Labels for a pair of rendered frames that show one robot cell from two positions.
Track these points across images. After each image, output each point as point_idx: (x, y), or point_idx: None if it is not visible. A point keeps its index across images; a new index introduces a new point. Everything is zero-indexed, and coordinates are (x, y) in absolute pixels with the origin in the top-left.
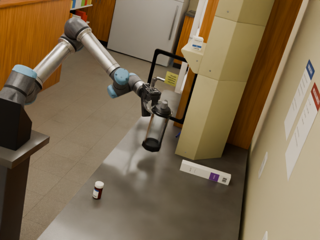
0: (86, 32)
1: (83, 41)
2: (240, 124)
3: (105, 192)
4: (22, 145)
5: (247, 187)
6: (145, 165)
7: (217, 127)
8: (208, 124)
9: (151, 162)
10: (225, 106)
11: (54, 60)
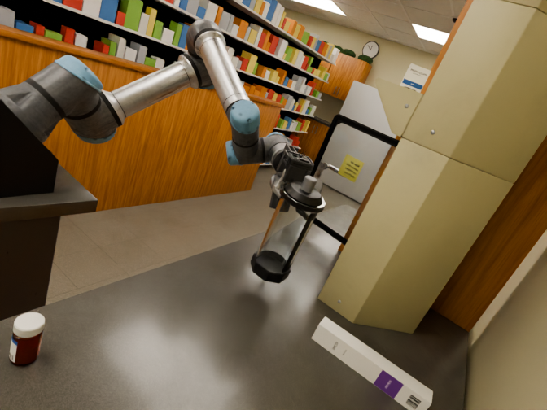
0: (212, 37)
1: (202, 52)
2: (465, 279)
3: (68, 346)
4: (21, 196)
5: None
6: (239, 303)
7: (419, 268)
8: (402, 256)
9: (257, 301)
10: (450, 228)
11: (154, 82)
